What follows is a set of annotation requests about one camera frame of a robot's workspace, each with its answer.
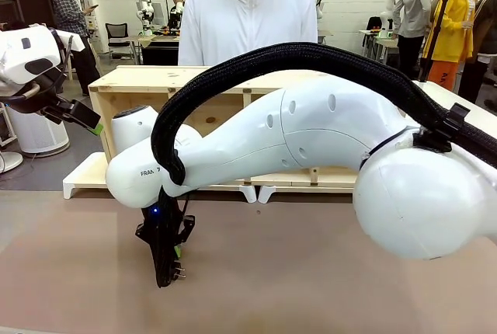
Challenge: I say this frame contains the black mesh office chair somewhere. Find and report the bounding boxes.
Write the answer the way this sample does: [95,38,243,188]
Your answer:
[105,23,135,60]

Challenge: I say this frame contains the mannequin in yellow jacket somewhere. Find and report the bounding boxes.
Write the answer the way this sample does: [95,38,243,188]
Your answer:
[422,0,478,92]

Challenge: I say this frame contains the wooden four-compartment shelf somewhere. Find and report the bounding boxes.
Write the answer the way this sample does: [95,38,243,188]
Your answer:
[88,64,408,195]

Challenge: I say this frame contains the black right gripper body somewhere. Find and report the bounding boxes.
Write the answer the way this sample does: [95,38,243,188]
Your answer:
[134,204,196,250]

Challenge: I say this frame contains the table with yellow cloth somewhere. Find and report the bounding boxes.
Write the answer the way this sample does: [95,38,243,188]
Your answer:
[136,33,182,66]

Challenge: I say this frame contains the black tripod pole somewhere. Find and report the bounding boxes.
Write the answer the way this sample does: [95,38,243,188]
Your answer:
[418,0,455,82]

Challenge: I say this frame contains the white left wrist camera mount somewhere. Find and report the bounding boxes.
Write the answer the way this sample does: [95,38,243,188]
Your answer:
[48,26,87,54]

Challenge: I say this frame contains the person in plaid shirt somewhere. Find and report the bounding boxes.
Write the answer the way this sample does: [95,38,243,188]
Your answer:
[52,0,101,96]

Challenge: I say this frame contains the person in white hoodie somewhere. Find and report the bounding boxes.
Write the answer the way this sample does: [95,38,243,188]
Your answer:
[177,0,319,67]

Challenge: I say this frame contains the black braided cable sleeve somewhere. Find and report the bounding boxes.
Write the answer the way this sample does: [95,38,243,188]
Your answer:
[150,41,497,187]

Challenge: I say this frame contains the white round fan base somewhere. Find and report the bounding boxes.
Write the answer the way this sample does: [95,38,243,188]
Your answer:
[0,151,24,174]

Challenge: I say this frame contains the mannequin in grey hoodie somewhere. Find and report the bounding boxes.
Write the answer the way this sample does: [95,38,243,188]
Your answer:
[390,0,433,81]

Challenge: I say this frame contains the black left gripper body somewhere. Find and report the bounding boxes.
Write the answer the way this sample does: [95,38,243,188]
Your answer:
[6,72,75,126]

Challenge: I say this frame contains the white cylindrical air purifier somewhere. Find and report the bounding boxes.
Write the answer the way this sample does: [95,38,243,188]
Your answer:
[5,105,71,155]

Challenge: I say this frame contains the wooden base board white corners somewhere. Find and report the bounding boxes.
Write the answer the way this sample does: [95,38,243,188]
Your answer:
[62,151,258,204]
[258,166,360,205]

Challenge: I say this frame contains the small white background robot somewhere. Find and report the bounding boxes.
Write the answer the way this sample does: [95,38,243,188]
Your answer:
[134,0,155,37]

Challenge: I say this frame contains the white robot beside mannequin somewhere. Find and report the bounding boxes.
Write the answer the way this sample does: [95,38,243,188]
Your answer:
[379,0,403,38]

